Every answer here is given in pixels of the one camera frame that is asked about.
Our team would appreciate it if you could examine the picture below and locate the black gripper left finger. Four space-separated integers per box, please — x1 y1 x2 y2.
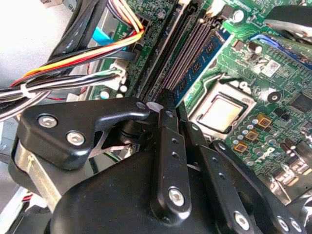
17 89 193 221

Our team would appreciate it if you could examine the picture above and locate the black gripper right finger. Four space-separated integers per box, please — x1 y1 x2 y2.
179 108 308 234

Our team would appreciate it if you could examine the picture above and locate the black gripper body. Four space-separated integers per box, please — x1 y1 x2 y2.
8 117 236 234

